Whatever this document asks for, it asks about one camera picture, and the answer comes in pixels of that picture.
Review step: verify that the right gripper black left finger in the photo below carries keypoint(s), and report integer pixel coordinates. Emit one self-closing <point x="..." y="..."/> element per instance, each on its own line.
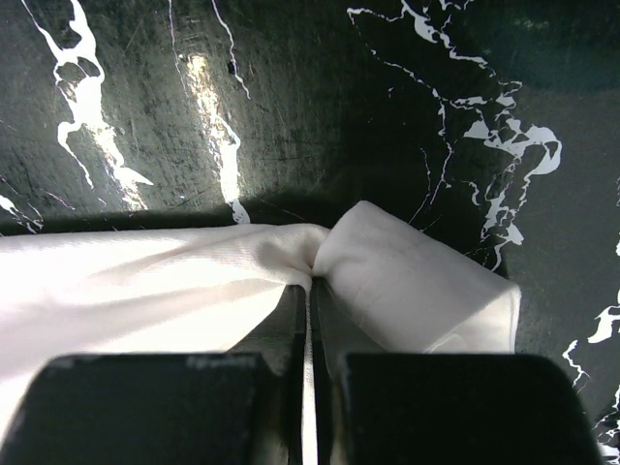
<point x="242" y="406"/>

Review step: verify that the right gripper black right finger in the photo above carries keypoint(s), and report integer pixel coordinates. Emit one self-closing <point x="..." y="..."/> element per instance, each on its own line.
<point x="377" y="407"/>

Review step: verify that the white green Charlie Brown t-shirt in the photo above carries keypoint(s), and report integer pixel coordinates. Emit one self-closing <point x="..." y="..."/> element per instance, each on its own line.
<point x="185" y="291"/>

